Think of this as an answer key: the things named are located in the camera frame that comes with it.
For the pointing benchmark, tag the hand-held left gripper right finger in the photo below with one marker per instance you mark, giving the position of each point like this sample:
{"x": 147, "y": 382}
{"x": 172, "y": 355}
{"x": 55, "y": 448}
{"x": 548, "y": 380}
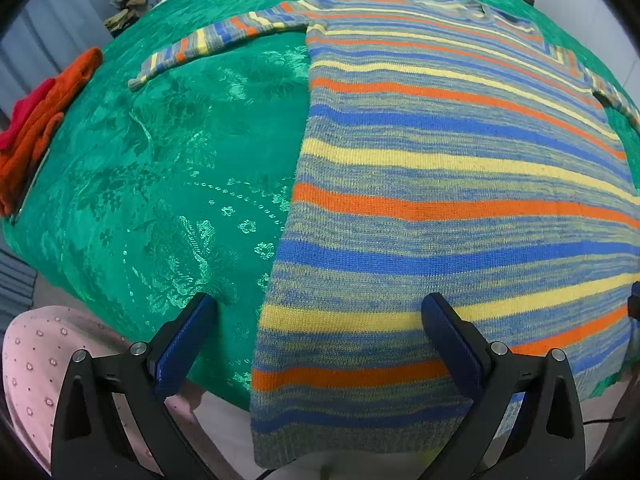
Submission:
{"x": 450, "y": 340}

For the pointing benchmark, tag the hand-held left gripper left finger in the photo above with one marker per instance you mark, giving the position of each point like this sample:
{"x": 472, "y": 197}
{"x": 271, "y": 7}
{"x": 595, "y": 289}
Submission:
{"x": 182, "y": 340}

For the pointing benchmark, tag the striped knitted sweater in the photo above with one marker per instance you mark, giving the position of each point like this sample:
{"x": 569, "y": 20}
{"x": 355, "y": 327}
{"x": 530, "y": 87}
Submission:
{"x": 450, "y": 160}

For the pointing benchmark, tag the person's pink dotted trousers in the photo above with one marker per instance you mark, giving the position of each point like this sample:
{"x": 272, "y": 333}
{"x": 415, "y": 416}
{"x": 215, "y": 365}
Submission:
{"x": 35, "y": 360}

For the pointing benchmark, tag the green patterned blanket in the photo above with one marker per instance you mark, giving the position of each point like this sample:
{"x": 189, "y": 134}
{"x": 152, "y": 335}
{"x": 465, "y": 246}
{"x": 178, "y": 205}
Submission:
{"x": 175, "y": 160}

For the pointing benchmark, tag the red garment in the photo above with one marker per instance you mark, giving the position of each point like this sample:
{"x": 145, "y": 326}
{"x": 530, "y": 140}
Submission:
{"x": 27, "y": 107}

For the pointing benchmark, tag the orange garment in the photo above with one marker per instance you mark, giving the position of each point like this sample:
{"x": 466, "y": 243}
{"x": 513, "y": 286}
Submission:
{"x": 65, "y": 85}

